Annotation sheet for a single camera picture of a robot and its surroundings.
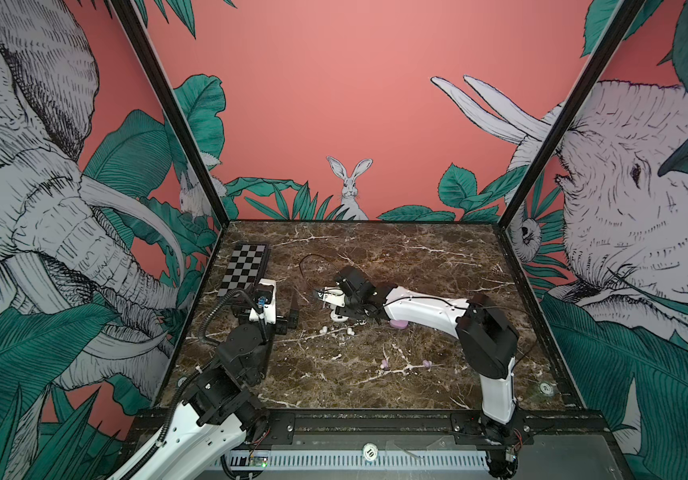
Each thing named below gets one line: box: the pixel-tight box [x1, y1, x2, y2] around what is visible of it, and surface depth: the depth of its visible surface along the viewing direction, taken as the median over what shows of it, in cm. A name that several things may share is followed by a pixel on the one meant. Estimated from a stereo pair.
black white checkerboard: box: [217, 243, 270, 297], surface depth 106 cm
